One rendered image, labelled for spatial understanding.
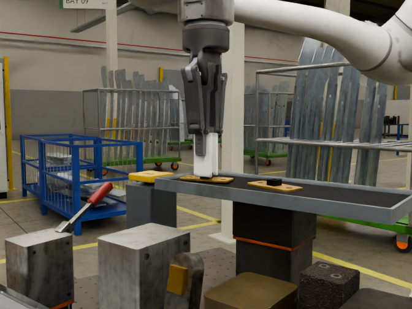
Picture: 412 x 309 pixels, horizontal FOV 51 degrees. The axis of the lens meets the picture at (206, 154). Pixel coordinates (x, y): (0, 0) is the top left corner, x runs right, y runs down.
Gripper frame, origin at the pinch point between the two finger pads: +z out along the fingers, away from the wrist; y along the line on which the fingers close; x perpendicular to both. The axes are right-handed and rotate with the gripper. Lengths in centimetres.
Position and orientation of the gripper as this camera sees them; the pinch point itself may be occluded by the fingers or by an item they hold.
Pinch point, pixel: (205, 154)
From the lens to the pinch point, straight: 70.1
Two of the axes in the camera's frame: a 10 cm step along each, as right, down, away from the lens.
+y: -4.2, 0.9, -9.0
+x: 9.1, 0.4, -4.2
